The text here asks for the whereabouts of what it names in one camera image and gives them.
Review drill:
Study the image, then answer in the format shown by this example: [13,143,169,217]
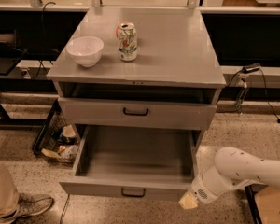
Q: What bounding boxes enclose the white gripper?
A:
[178,175,217,210]

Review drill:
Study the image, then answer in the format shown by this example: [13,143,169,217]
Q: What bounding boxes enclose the grey drawer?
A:
[58,83,217,130]
[60,126,198,202]

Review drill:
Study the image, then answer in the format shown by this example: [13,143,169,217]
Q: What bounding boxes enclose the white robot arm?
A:
[179,147,280,209]

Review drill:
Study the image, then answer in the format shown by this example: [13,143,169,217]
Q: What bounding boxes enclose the grey drawer cabinet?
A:
[46,7,227,142]

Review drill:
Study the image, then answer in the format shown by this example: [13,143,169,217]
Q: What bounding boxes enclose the grey top drawer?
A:
[58,83,217,130]

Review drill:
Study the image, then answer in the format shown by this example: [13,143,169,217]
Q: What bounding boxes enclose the brown cardboard box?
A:
[255,187,280,224]

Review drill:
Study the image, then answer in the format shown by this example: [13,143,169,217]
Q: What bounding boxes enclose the black power adapter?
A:
[243,63,260,74]

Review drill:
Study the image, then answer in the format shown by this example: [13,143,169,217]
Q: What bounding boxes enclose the grey sneaker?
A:
[16,193,54,218]

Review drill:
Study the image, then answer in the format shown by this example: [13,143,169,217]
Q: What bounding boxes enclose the green white drink can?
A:
[116,21,137,62]

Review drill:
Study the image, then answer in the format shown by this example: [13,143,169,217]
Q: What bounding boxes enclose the white bowl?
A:
[65,36,104,67]

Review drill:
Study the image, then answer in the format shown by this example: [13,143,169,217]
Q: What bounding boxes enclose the beige trouser leg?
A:
[0,161,20,224]

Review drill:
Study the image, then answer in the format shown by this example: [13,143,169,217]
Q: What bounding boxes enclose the black metal frame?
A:
[245,186,262,224]

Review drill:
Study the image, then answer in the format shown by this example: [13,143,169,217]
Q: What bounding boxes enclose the black adapter cable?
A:
[217,67,280,128]

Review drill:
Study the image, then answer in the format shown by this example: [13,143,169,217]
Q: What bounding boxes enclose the black floor cable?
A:
[59,193,71,224]

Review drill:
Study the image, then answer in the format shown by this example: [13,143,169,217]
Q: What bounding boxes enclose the black wire basket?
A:
[32,101,79,164]

